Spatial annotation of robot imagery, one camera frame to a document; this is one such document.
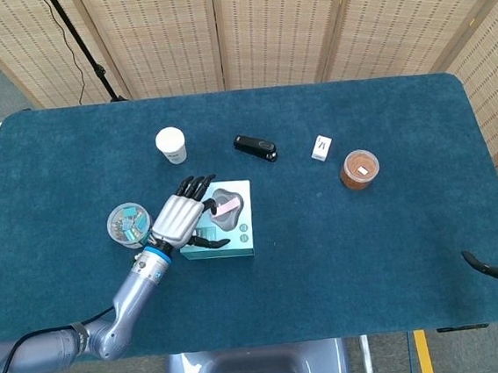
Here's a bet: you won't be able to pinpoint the blue-grey robot torso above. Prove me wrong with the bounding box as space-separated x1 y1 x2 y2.
165 336 352 373

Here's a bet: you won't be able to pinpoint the small white box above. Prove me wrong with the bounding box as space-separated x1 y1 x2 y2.
307 133 335 164

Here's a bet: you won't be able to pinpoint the white table leg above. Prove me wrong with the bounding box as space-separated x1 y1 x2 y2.
358 334 375 373

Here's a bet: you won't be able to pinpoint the teal speaker paper box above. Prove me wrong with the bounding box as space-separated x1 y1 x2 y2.
172 176 258 264

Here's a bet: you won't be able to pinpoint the white paper cup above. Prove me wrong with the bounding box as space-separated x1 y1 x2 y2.
154 125 189 167

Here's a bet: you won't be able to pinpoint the thin black hanging cable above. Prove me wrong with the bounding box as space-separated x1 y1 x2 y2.
40 0 89 109

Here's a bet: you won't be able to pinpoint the black tripod stand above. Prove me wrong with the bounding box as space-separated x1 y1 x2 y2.
46 0 128 109

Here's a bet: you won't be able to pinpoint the clear jar of binder clips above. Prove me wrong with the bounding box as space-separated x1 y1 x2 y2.
105 199 157 253

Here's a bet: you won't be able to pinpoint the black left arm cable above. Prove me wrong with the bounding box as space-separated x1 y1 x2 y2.
0 305 123 373

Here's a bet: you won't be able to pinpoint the black stapler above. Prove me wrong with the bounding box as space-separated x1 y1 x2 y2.
232 130 281 167

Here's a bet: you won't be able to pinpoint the yellow floor tape strip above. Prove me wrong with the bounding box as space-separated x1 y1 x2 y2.
412 328 437 373

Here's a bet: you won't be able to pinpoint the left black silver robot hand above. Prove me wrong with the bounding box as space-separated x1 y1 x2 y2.
146 171 232 255

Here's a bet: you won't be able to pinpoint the blue table mat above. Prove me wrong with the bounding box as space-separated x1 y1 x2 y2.
0 64 498 373

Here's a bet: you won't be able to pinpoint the bamboo folding screen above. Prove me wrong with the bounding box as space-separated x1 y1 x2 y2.
0 0 498 269

